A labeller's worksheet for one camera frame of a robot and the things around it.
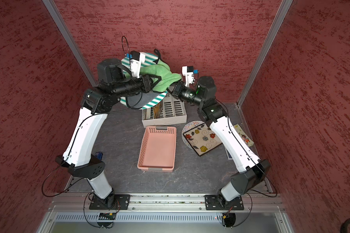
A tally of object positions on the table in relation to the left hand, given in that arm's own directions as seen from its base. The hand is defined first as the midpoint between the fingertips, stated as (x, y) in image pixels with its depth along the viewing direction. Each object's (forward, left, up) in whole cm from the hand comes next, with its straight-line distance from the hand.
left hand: (158, 81), depth 58 cm
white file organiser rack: (+28, 0, -51) cm, 59 cm away
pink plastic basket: (-7, +6, -52) cm, 53 cm away
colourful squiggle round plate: (+13, -16, -51) cm, 55 cm away
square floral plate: (+2, -25, -50) cm, 56 cm away
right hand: (-1, -1, -3) cm, 3 cm away
